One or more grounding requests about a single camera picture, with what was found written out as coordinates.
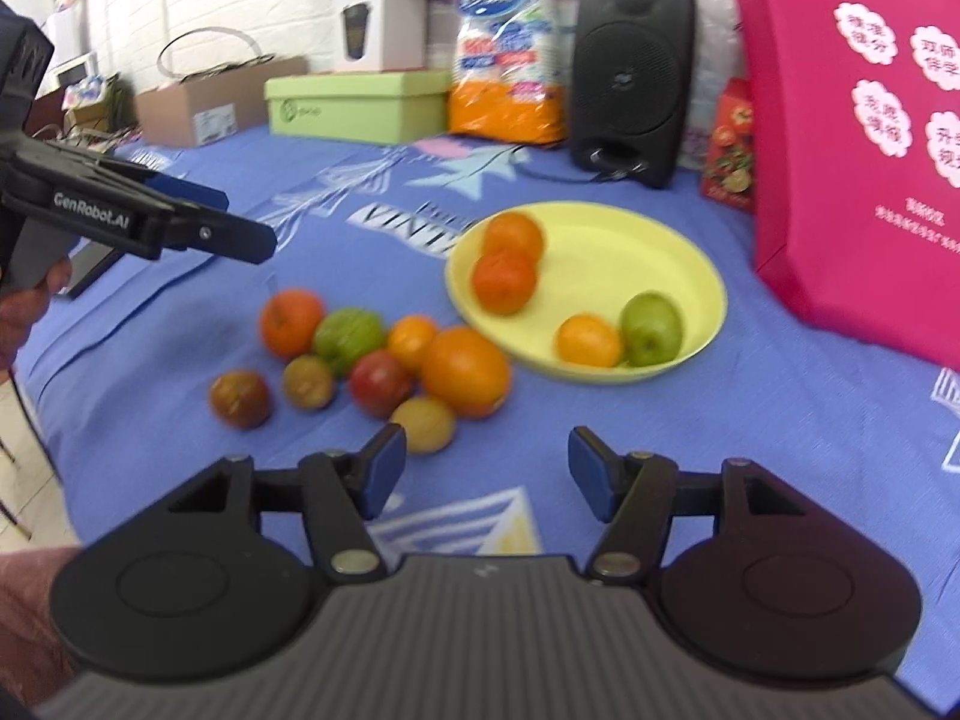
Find orange snack packet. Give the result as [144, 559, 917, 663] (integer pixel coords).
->
[448, 0, 569, 148]

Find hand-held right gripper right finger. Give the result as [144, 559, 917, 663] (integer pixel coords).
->
[566, 426, 815, 583]

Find red apple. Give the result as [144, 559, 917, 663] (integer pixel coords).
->
[347, 349, 415, 421]

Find white box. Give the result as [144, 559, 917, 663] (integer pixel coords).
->
[330, 0, 431, 74]

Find dark red round fruit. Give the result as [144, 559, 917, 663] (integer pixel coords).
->
[208, 370, 272, 431]

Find yellow-brown kiwi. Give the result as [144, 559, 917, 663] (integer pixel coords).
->
[390, 396, 457, 455]

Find bubble wrap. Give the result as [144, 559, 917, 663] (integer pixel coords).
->
[679, 0, 745, 175]

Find black cable loop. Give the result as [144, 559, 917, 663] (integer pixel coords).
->
[155, 26, 276, 80]

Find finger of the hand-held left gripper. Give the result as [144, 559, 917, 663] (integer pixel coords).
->
[101, 156, 230, 211]
[160, 199, 280, 265]

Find small white appliance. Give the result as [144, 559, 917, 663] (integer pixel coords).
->
[52, 52, 103, 89]

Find pink shopping bag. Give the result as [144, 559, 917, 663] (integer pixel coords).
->
[731, 0, 960, 373]

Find black speaker cable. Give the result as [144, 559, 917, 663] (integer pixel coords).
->
[516, 141, 647, 185]

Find small orange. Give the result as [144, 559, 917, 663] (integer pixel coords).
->
[387, 315, 440, 372]
[555, 313, 625, 370]

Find person's left hand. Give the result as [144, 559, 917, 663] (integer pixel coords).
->
[0, 256, 73, 391]

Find orange with stem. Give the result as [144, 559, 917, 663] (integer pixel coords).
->
[259, 276, 326, 361]

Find red printed packet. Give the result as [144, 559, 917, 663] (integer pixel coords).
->
[699, 76, 755, 213]

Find black speaker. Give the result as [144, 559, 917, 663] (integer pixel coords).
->
[568, 0, 698, 190]

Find green shoe box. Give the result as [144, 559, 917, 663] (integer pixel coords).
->
[263, 69, 452, 146]

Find yellow plate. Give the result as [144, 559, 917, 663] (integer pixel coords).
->
[444, 201, 728, 386]

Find cardboard box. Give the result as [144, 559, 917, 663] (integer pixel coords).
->
[134, 55, 309, 148]

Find dark flat device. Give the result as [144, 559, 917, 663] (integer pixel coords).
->
[54, 238, 125, 302]

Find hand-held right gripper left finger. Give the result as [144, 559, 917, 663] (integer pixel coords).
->
[150, 424, 410, 583]

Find brown-green round fruit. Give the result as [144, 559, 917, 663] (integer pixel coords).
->
[282, 354, 336, 412]

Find green apple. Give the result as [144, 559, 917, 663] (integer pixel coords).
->
[312, 307, 388, 377]
[619, 292, 685, 368]

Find blue printed cloth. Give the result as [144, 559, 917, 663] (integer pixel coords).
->
[15, 124, 960, 720]

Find large orange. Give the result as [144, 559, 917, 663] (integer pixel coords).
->
[420, 326, 512, 421]

